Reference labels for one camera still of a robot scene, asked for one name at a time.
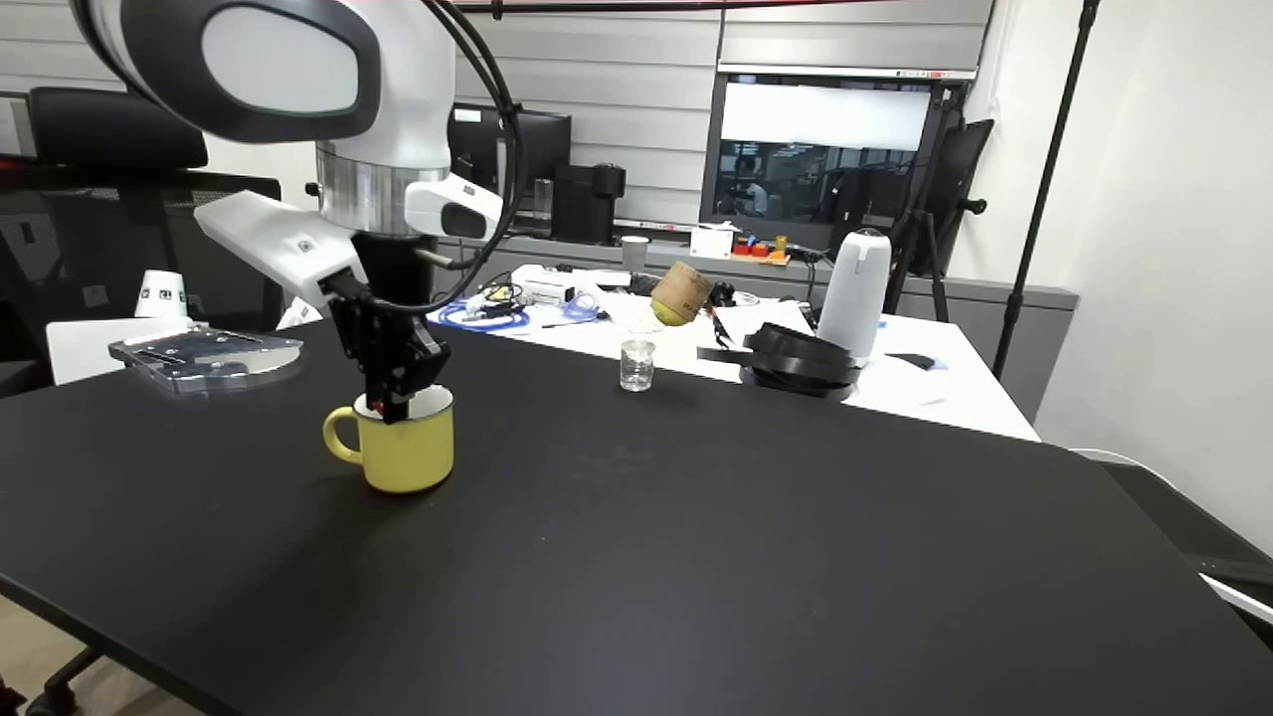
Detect yellow mug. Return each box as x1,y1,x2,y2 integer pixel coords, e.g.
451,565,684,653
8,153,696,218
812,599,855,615
320,381,456,497

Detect black camera tripod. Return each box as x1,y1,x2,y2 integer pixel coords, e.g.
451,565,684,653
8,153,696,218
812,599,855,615
883,97,999,328

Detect orange small items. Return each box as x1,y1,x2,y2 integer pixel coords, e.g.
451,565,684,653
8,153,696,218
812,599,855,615
731,233,798,266

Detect black box speaker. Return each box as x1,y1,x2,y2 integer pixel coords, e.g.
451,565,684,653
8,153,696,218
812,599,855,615
548,161,630,246

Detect black round bowl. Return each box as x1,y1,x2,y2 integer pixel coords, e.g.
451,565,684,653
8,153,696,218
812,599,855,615
741,318,865,401

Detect black slanted pole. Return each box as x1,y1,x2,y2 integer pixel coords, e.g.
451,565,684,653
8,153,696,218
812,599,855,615
991,0,1105,381

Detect white flat box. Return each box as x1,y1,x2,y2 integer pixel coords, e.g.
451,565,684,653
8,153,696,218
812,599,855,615
45,311,203,390

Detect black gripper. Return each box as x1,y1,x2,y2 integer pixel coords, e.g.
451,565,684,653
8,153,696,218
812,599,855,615
328,233,451,428

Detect white side table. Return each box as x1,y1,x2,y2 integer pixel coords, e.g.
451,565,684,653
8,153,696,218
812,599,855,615
432,262,1042,445

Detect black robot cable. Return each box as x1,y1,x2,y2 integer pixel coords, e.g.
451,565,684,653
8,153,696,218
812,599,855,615
353,0,529,324

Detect black computer monitor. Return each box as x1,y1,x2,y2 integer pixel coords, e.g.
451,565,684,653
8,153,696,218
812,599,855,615
446,100,577,226

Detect black stand legs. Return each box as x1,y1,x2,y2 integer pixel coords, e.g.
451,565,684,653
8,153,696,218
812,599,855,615
24,644,110,716

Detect white paper cup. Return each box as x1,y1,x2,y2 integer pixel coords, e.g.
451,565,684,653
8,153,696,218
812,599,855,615
130,266,191,324

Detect small white box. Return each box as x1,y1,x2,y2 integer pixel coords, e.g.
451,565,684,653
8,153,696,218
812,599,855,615
690,218,741,262

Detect small clear glass jar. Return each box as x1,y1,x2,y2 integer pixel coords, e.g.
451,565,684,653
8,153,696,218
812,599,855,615
615,333,662,397

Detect large dark display screen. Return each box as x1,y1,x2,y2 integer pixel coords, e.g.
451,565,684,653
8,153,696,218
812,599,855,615
705,72,953,259

